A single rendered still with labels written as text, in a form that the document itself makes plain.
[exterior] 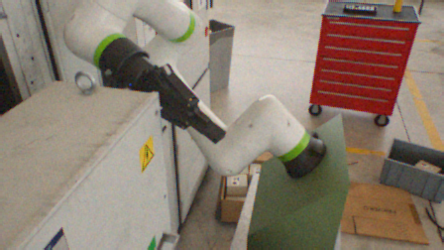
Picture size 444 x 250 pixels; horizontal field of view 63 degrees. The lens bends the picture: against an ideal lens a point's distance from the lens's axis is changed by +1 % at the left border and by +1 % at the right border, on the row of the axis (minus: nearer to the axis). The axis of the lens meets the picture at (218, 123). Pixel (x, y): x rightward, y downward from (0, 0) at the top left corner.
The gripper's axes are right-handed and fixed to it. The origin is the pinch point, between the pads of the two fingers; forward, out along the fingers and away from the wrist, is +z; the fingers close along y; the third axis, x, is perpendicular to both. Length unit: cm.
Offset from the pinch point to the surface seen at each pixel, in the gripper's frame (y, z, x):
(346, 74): 103, -14, -235
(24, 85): 12.3, -40.5, 13.1
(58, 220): -6.0, 1.5, 32.1
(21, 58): 6.5, -42.6, 11.7
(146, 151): 3.0, -4.6, 11.1
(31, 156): -3.7, -10.5, 28.4
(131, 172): 2.4, -2.5, 16.5
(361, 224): 123, 55, -127
